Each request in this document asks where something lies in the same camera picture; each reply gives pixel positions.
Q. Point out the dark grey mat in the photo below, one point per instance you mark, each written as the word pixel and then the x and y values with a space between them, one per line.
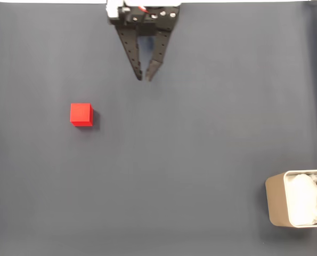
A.
pixel 158 173

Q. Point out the red cube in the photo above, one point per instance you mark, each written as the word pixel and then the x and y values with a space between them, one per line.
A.
pixel 81 113

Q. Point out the white crumpled tissue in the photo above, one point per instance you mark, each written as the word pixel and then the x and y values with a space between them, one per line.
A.
pixel 304 200

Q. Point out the beige metal box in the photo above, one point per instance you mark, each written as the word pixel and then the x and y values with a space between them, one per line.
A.
pixel 276 202

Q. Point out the camera board on white mount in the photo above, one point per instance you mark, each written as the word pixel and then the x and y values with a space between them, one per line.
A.
pixel 112 9

